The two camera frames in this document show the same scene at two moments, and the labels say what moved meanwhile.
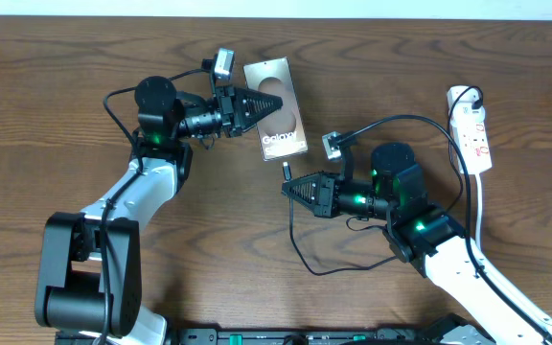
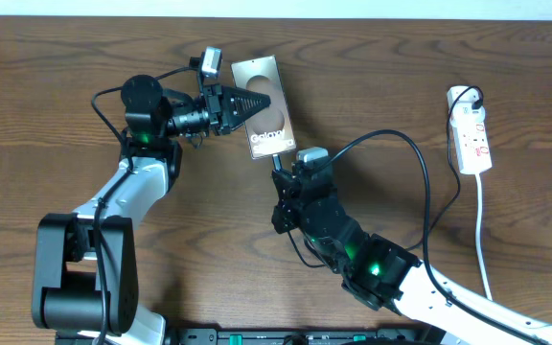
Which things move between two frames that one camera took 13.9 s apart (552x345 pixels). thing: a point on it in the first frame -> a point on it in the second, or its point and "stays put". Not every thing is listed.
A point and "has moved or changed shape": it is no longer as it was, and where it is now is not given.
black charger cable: x=477 y=104 has moved or changed shape
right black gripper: x=324 y=203 -> x=289 y=191
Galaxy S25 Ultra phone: x=282 y=133 has moved or changed shape
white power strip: x=470 y=128 stays put
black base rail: x=276 y=336 stays put
